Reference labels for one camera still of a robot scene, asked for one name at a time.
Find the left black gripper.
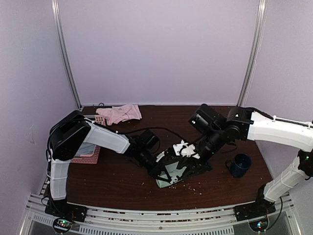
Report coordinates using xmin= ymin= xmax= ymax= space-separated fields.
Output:
xmin=136 ymin=148 xmax=171 ymax=183

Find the green towel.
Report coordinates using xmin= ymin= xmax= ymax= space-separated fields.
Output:
xmin=156 ymin=163 xmax=186 ymax=188

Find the pink plastic basket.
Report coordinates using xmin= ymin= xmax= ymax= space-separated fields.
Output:
xmin=70 ymin=115 xmax=107 ymax=165

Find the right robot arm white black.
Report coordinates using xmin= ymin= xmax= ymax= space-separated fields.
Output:
xmin=174 ymin=104 xmax=313 ymax=216

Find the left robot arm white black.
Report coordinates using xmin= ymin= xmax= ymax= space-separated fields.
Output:
xmin=46 ymin=110 xmax=171 ymax=217

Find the dark blue mug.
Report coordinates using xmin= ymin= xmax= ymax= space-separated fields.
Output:
xmin=225 ymin=153 xmax=252 ymax=178

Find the pink towel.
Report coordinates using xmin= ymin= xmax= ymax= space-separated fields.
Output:
xmin=96 ymin=104 xmax=142 ymax=126

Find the folded blue towel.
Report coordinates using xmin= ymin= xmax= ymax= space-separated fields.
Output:
xmin=74 ymin=143 xmax=96 ymax=158

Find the right round circuit board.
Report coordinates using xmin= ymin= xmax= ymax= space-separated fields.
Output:
xmin=249 ymin=218 xmax=269 ymax=233

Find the round circuit board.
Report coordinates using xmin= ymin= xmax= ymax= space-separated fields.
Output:
xmin=52 ymin=218 xmax=73 ymax=234
xmin=249 ymin=218 xmax=269 ymax=233

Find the left round circuit board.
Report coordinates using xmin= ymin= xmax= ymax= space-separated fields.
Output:
xmin=52 ymin=218 xmax=73 ymax=234

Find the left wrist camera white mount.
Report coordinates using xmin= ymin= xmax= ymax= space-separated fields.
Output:
xmin=156 ymin=150 xmax=172 ymax=163

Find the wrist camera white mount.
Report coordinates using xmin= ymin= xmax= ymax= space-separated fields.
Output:
xmin=173 ymin=140 xmax=200 ymax=159
xmin=156 ymin=150 xmax=172 ymax=163

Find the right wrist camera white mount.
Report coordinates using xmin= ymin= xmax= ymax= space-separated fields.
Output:
xmin=173 ymin=140 xmax=200 ymax=159

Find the front aluminium rail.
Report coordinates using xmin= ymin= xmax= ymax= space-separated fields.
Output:
xmin=19 ymin=192 xmax=304 ymax=235

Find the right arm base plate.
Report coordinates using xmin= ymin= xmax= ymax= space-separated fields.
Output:
xmin=234 ymin=202 xmax=276 ymax=222

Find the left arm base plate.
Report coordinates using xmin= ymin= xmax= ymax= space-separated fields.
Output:
xmin=45 ymin=204 xmax=88 ymax=222

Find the right aluminium frame post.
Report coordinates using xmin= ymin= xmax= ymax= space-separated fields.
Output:
xmin=236 ymin=0 xmax=268 ymax=107

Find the aluminium frame post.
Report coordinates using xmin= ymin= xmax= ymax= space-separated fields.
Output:
xmin=51 ymin=0 xmax=82 ymax=110
xmin=236 ymin=0 xmax=268 ymax=107

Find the left aluminium frame post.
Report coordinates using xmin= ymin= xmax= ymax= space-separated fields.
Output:
xmin=51 ymin=0 xmax=82 ymax=110

